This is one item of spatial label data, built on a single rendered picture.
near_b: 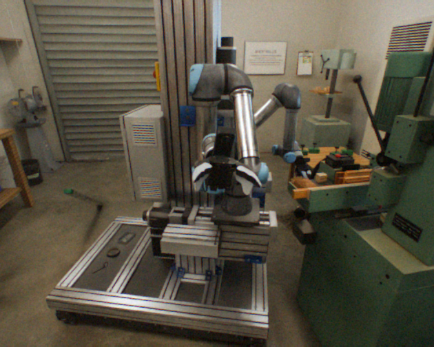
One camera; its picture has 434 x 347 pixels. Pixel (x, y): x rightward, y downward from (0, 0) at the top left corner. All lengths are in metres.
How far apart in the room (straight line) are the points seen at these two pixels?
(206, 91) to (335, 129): 2.86
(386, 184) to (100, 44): 3.73
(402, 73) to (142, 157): 1.17
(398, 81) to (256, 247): 0.92
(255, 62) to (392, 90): 3.03
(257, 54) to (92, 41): 2.25
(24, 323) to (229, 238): 1.41
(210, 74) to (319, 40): 3.57
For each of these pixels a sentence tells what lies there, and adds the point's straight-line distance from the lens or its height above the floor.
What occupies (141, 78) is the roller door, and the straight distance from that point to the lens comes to 4.04.
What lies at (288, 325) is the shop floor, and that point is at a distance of 1.87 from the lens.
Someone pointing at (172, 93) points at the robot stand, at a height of 1.33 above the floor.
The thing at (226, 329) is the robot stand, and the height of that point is 0.17.
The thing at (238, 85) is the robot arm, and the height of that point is 1.39.
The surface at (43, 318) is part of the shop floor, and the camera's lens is 2.14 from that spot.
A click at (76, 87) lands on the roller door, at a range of 4.28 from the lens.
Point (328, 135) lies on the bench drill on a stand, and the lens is 3.69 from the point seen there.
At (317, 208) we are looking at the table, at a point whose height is 0.86.
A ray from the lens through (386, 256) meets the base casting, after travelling 1.21.
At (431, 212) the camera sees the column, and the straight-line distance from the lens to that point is 1.17.
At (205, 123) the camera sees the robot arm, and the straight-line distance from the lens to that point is 1.05.
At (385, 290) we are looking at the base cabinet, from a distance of 1.25.
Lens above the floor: 1.48
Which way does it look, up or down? 24 degrees down
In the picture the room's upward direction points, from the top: straight up
